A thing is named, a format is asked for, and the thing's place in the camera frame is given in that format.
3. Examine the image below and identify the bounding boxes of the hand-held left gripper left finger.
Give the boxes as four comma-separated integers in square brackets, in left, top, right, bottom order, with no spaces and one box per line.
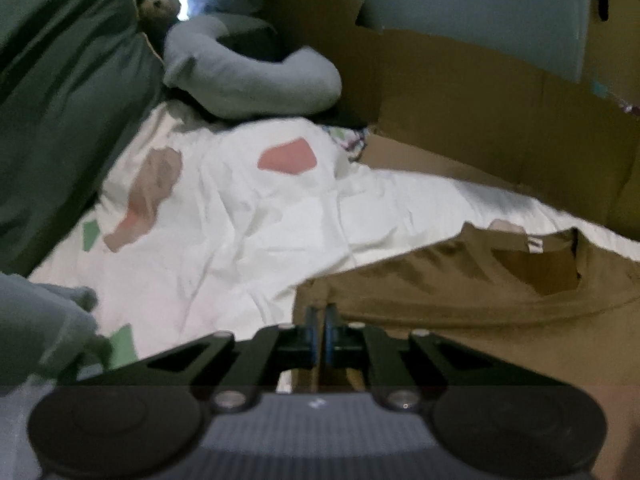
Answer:
[107,305,317,411]

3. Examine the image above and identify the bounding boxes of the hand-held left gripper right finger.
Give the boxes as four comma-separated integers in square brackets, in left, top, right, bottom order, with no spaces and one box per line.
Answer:
[325,304,553,412]

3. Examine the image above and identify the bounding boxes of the brown printed t-shirt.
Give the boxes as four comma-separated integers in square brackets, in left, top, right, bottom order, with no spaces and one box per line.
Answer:
[292,222,640,480]

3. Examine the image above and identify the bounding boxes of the white bear-print bedsheet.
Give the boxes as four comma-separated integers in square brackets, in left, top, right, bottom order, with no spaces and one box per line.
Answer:
[27,102,640,391]

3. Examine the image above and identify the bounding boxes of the small floral cloth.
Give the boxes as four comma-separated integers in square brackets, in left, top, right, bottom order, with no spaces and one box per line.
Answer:
[322,125,371,161]

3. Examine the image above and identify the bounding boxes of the grey neck pillow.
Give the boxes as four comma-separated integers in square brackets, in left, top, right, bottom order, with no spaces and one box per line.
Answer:
[162,14,343,121]

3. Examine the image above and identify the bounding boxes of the flattened cardboard box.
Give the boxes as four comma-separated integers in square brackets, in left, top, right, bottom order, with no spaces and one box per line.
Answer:
[260,0,640,241]

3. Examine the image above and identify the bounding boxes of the grey-blue garment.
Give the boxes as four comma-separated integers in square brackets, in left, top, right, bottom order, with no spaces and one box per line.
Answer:
[0,272,113,411]

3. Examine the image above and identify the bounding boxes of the dark green pillow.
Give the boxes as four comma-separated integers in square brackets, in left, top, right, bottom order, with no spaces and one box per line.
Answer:
[0,0,166,276]

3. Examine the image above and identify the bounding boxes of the brown cardboard board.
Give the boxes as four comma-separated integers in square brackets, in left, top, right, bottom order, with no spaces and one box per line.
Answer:
[582,0,640,106]

